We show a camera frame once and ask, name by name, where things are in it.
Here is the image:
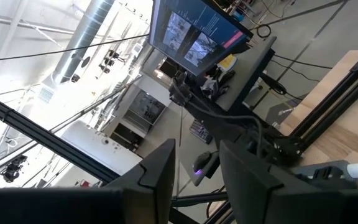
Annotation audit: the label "grey-blue paint bottle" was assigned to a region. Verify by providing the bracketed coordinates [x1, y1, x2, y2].
[290, 160, 358, 190]

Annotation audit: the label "silver ventilation duct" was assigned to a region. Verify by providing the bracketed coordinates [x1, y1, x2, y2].
[42, 0, 115, 85]

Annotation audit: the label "computer monitor blue screen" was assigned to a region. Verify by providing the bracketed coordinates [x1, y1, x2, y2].
[147, 0, 254, 77]

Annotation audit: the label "yellow sticky notes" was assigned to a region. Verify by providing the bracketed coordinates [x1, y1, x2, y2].
[218, 54, 238, 73]

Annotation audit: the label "black ceiling camera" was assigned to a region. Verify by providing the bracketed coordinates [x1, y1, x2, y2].
[0, 154, 28, 184]

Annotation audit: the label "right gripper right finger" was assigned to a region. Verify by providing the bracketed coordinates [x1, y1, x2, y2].
[219, 140, 358, 224]

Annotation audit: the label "black floor cable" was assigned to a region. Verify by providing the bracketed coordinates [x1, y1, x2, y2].
[273, 54, 334, 70]

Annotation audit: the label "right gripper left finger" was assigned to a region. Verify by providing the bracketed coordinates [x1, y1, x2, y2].
[0, 138, 177, 224]

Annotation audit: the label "black computer mouse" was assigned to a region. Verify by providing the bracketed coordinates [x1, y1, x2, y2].
[193, 151, 213, 174]

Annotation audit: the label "grey storage cabinet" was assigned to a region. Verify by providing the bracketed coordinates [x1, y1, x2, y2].
[110, 89, 167, 153]

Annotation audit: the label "black keyboard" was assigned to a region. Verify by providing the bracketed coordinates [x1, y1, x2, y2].
[190, 119, 214, 146]

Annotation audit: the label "grey desk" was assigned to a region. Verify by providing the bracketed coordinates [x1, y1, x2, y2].
[194, 35, 278, 187]

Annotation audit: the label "black overhead cable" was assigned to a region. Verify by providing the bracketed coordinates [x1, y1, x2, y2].
[0, 33, 150, 63]

